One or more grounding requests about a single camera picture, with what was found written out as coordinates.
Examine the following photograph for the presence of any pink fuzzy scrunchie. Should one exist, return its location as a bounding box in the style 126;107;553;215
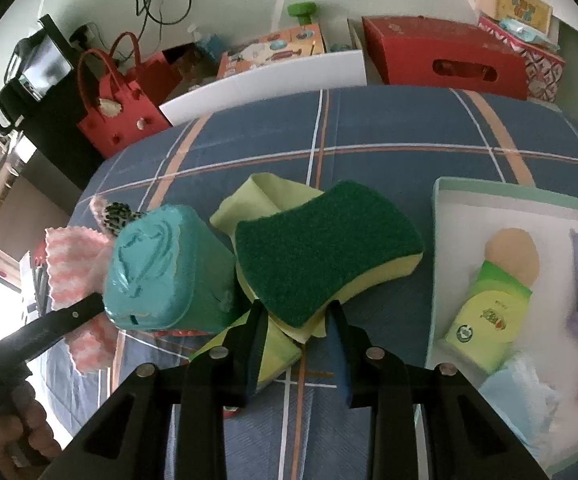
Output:
89;195;108;228

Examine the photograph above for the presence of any beige round sponge puff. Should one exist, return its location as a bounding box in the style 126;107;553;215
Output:
484;228;540;288

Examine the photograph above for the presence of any black monitor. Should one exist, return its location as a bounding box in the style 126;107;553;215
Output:
4;16;76;101

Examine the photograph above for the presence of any white foam board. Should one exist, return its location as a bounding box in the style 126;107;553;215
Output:
160;50;367;126

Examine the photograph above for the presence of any red tape roll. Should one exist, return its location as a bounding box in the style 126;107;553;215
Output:
152;330;210;337

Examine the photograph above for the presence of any person's left hand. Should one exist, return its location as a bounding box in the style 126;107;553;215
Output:
0;382;61;479

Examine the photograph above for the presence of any blue plaid bed sheet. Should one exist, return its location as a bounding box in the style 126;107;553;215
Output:
70;86;578;479

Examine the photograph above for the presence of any orange illustrated toy box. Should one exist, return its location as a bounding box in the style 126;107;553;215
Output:
217;24;326;79

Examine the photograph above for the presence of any green yellow scouring sponge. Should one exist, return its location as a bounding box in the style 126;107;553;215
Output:
235;181;425;328

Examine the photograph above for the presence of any red cardboard box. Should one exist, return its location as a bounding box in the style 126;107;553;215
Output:
362;16;528;100

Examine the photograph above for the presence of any yellow gift box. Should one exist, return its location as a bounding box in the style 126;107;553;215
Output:
475;0;553;34

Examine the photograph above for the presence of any black white leopard scrunchie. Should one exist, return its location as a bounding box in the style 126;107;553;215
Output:
101;202;142;237

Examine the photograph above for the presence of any pink white wavy cloth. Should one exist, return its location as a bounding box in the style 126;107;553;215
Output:
45;226;118;375

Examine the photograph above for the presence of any green wet wipes pack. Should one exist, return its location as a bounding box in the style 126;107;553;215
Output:
443;261;532;374

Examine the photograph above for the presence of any red patterned gift box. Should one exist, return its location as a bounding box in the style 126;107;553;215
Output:
478;15;566;103

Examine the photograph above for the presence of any light blue plastic bag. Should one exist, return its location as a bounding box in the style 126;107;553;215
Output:
479;352;560;467

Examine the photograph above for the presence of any red felt handbag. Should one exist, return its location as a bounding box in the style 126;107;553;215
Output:
76;32;183;158

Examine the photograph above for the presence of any white tray with mint rim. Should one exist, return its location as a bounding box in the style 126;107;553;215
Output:
427;177;578;479

